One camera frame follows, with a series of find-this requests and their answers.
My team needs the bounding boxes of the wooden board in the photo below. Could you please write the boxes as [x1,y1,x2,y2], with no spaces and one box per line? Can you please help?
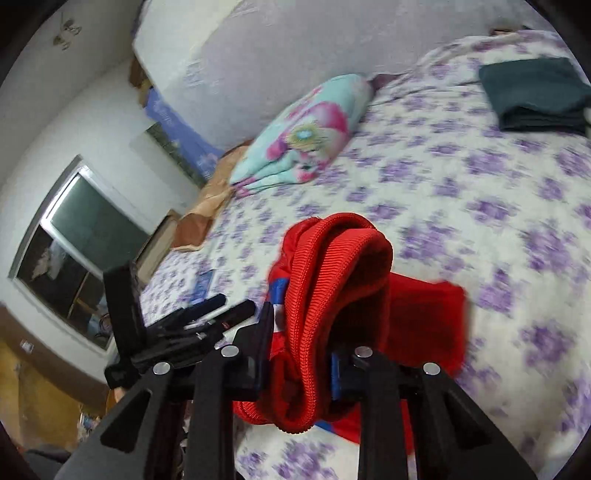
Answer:
[134,210,183,284]

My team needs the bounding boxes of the ceiling light fixture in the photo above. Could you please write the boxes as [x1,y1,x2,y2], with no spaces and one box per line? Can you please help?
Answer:
[52,18,83,51]

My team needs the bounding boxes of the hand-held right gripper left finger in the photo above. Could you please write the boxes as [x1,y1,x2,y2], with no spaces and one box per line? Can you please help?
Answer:
[55,302,275,480]

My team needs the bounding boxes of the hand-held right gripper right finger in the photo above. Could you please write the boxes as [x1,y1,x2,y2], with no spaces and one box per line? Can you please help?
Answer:
[330,346,539,480]

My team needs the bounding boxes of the dark green folded pants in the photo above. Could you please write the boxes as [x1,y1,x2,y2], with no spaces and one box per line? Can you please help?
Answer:
[479,58,591,136]

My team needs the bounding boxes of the purple floral bed sheet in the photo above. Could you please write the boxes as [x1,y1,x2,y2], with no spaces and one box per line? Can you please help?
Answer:
[139,30,591,480]

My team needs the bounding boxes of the window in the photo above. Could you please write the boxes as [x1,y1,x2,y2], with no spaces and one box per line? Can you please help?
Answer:
[7,154,174,356]

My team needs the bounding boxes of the smartphone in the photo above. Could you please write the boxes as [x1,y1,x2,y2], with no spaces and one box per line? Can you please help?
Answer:
[193,270,218,305]

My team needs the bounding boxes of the red pants with blue stripes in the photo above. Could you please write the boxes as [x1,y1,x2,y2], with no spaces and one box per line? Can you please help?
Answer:
[233,212,467,444]

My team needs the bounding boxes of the folded floral blanket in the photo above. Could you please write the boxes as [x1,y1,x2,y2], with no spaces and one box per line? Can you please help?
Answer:
[229,74,375,199]

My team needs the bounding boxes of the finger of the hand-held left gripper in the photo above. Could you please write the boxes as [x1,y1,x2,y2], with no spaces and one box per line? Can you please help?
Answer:
[182,294,228,326]
[203,300,257,342]

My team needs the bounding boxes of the blue wall poster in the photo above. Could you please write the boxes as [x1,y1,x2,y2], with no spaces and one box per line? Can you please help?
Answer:
[143,88,225,181]

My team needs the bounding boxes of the landscape wall picture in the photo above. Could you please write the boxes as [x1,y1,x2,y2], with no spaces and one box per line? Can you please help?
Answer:
[145,122,206,188]

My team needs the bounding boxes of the white lace headboard cover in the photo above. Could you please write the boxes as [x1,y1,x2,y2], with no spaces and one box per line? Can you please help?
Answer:
[131,0,522,151]

